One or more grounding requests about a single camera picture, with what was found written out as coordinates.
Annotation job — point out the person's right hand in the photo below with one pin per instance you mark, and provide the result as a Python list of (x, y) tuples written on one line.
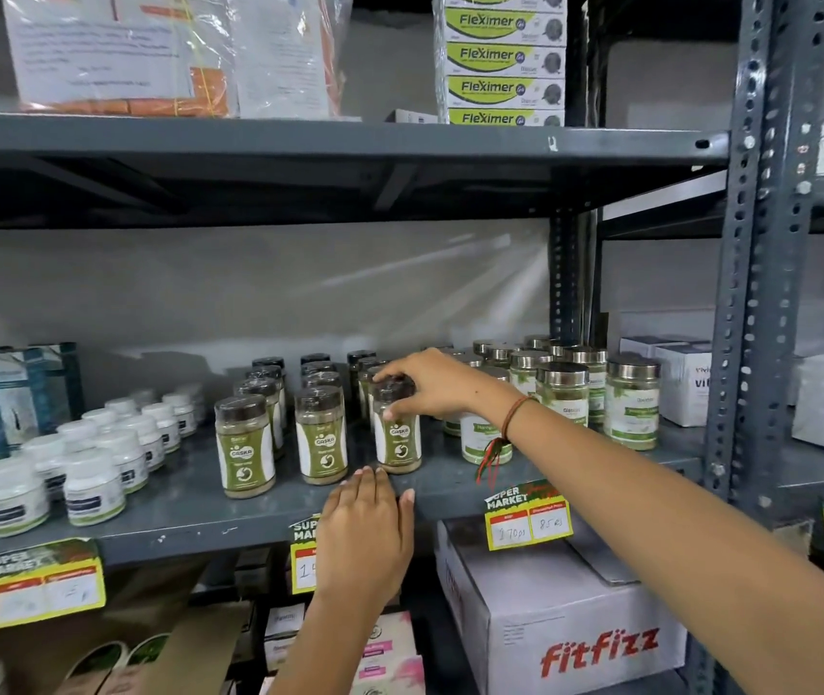
[(455, 387)]

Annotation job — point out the white cardboard box red print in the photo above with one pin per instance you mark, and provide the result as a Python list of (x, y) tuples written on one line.
[(564, 629)]

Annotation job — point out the plastic-wrapped paper bundle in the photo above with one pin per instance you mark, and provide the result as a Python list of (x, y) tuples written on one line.
[(115, 50)]

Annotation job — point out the clear plastic sheet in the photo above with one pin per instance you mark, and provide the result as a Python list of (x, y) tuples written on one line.
[(238, 296)]

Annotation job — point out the person's left hand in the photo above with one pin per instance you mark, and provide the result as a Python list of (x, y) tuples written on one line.
[(361, 542)]

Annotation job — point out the white carton box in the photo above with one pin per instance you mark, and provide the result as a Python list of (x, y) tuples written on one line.
[(643, 347), (683, 387)]

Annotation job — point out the brown cardboard box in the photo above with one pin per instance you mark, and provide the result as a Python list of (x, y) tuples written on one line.
[(130, 636)]

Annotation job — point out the group of green powder jars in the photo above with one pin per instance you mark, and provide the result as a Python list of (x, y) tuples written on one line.
[(245, 455)]

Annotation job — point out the person's left thumb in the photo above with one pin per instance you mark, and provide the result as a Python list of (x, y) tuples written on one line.
[(407, 517)]

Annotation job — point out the person's right forearm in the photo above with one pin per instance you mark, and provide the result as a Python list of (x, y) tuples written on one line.
[(672, 542)]

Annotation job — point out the small white labelled box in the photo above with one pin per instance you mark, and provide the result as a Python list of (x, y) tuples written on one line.
[(282, 655), (285, 622)]

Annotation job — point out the person's left forearm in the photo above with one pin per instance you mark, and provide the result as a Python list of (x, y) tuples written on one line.
[(339, 644)]

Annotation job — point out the grey metal shelving rack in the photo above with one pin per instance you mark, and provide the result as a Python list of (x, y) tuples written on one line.
[(821, 474), (311, 148)]

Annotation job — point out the group of white pill bottles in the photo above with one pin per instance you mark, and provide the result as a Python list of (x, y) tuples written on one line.
[(93, 484)]

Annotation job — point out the pink product box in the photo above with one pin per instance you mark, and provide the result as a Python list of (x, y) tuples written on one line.
[(387, 640), (390, 676)]

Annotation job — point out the person's right thumb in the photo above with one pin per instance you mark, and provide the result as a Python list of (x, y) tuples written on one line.
[(412, 411)]

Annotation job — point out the group of steel-lidded jars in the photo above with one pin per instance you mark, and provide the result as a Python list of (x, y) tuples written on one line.
[(633, 412)]

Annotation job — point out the black-lidded green powder jar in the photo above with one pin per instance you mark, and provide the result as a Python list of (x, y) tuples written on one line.
[(397, 448)]

